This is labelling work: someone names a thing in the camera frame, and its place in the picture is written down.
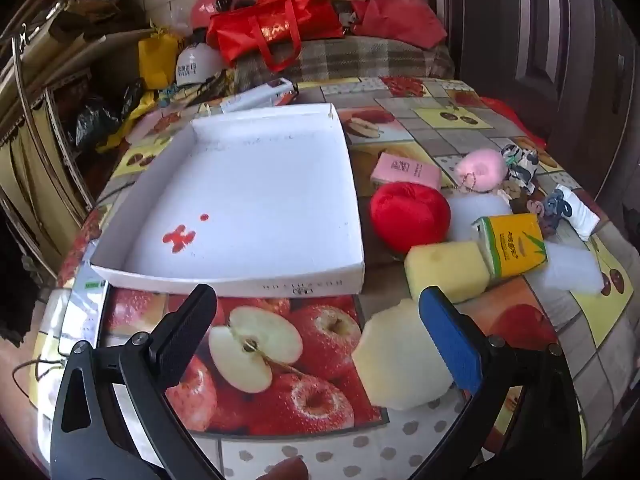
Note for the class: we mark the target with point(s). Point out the red cloth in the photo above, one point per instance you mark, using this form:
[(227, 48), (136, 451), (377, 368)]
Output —
[(400, 7)]

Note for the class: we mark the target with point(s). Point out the white helmet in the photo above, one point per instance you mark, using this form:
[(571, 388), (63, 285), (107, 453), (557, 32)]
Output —
[(197, 65)]

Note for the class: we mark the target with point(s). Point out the pale yellow sponge piece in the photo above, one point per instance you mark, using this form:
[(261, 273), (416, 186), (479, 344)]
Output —
[(400, 355)]

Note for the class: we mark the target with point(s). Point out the red yarn ball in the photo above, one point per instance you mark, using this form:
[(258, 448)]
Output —
[(410, 215)]

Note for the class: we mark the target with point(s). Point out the yellow plastic bag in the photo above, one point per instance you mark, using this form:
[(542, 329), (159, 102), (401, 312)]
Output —
[(157, 60)]

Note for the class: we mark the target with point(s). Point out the white device box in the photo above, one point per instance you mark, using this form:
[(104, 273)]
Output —
[(260, 95)]

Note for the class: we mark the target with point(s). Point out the black hanging garment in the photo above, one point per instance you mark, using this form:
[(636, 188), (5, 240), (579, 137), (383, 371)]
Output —
[(20, 290)]

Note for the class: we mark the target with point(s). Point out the dark wooden door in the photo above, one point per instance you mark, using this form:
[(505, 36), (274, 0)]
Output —
[(550, 35)]

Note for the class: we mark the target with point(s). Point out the silver packet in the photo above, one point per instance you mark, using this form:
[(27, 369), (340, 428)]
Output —
[(85, 310)]

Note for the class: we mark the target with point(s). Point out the white folded cloth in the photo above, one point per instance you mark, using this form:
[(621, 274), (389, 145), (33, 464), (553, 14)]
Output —
[(582, 215)]

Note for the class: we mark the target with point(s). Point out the person's left hand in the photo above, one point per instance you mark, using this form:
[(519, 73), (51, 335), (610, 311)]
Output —
[(282, 470)]

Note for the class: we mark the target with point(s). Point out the white cardboard box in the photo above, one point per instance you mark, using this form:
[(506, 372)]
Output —
[(240, 200)]

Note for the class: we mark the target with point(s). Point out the black plastic bag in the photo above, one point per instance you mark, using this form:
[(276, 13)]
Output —
[(95, 120)]

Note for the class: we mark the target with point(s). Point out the cardboard pile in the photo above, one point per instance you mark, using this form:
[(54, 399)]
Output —
[(90, 15)]

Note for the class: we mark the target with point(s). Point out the beige rack curtain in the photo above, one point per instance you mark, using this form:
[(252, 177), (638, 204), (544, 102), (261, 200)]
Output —
[(30, 175)]

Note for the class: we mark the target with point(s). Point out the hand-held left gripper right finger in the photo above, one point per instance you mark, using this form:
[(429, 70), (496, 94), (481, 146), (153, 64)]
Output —
[(452, 340)]

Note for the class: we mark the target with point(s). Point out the red helmet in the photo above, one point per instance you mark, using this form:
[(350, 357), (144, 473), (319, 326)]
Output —
[(220, 7)]

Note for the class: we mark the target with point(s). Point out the yellow sponge block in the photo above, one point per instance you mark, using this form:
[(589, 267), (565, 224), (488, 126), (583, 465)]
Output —
[(445, 270)]

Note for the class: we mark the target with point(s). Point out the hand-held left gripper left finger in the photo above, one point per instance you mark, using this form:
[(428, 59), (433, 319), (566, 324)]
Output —
[(187, 320)]

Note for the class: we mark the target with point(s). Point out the yellow cloth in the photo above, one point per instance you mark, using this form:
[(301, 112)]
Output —
[(125, 120)]

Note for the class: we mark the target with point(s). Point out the white foam block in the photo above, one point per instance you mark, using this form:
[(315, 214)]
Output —
[(570, 270), (475, 212)]

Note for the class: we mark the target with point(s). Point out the pink tissue packet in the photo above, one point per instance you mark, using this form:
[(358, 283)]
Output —
[(405, 170)]

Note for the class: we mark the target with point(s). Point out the plaid sofa cover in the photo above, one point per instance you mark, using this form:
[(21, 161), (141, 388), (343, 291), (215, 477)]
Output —
[(350, 57)]

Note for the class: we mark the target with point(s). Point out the fruit print tablecloth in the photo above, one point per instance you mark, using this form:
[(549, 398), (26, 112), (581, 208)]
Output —
[(430, 130)]

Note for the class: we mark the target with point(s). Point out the red tote bag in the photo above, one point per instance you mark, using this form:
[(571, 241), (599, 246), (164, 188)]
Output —
[(272, 22)]

